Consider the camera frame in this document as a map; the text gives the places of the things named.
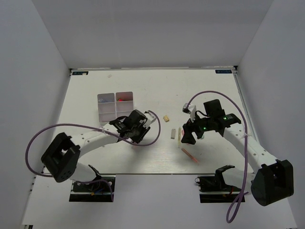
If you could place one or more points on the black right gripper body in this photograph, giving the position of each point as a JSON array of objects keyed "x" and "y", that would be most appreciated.
[{"x": 199, "y": 125}]

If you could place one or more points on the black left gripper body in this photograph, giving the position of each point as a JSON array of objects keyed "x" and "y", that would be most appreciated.
[{"x": 139, "y": 132}]

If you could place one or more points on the yellow beige eraser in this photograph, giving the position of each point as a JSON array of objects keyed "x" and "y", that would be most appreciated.
[{"x": 166, "y": 118}]

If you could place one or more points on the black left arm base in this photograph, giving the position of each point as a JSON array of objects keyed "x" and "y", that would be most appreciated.
[{"x": 97, "y": 192}]

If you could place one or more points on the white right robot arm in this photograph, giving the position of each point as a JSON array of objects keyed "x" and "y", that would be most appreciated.
[{"x": 271, "y": 180}]

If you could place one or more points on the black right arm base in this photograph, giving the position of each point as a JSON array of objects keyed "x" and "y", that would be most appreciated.
[{"x": 211, "y": 191}]

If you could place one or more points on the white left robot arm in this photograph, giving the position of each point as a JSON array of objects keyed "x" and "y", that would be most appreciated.
[{"x": 61, "y": 158}]

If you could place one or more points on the orange slim highlighter pen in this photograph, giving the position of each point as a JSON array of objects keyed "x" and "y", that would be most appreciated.
[{"x": 190, "y": 156}]

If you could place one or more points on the yellow slim highlighter pen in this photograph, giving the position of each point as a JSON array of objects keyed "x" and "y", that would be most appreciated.
[{"x": 179, "y": 138}]

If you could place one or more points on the grey white eraser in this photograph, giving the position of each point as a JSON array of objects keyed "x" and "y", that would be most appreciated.
[{"x": 173, "y": 133}]

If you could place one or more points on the white right organizer container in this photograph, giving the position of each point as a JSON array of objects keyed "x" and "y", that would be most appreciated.
[{"x": 127, "y": 106}]

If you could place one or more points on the white organizer container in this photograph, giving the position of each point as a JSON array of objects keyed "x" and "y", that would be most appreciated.
[
  {"x": 127, "y": 106},
  {"x": 106, "y": 108}
]

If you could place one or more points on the white left organizer container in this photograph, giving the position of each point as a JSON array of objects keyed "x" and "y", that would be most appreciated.
[{"x": 106, "y": 108}]

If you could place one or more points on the blue label sticker right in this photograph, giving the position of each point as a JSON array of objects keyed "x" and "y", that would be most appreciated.
[{"x": 222, "y": 71}]

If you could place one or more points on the blue label sticker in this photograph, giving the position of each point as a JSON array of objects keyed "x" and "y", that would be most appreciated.
[
  {"x": 80, "y": 73},
  {"x": 222, "y": 71}
]

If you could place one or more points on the blue label sticker left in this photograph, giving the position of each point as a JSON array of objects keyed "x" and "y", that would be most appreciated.
[{"x": 80, "y": 73}]

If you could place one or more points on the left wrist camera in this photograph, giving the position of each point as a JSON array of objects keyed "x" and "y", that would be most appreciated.
[{"x": 150, "y": 118}]

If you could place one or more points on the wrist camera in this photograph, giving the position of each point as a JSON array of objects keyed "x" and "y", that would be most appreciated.
[
  {"x": 190, "y": 109},
  {"x": 150, "y": 118}
]

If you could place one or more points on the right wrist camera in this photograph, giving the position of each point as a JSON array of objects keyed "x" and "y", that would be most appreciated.
[{"x": 190, "y": 109}]

